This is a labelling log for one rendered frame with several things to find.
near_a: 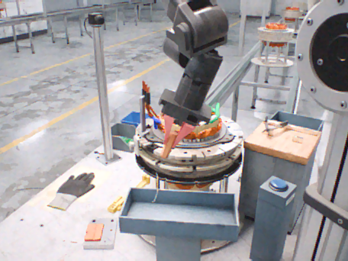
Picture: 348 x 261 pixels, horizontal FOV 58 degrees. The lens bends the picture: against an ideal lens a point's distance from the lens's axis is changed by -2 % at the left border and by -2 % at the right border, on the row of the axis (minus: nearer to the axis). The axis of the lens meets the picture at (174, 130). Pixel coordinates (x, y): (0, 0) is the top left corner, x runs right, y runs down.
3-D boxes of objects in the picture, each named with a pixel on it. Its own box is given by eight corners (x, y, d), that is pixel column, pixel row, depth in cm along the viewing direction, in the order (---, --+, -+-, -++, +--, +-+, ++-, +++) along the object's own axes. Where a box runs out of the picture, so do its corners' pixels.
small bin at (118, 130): (146, 141, 159) (146, 127, 156) (132, 154, 148) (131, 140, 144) (117, 135, 165) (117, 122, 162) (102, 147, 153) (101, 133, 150)
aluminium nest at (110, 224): (91, 222, 106) (89, 216, 105) (117, 221, 107) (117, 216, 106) (83, 249, 96) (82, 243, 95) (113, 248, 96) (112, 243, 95)
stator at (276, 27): (265, 42, 308) (268, 20, 300) (288, 45, 298) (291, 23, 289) (258, 46, 292) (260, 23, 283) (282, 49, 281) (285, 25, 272)
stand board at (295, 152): (264, 125, 114) (265, 118, 113) (320, 138, 104) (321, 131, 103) (243, 147, 99) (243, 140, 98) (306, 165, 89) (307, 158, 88)
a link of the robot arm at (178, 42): (185, 30, 49) (227, 12, 52) (147, 7, 57) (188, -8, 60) (188, 91, 58) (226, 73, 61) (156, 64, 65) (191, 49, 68)
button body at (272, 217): (249, 258, 93) (259, 186, 82) (260, 245, 97) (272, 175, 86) (270, 271, 88) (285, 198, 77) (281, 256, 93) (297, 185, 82)
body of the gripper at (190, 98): (162, 95, 65) (175, 62, 62) (207, 114, 66) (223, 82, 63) (156, 106, 60) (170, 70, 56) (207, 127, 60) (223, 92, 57)
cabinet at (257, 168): (256, 186, 125) (264, 125, 113) (304, 202, 115) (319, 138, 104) (236, 214, 110) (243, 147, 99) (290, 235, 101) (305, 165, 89)
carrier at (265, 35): (259, 56, 326) (262, 25, 313) (298, 61, 307) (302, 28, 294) (244, 63, 296) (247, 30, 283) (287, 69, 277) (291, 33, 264)
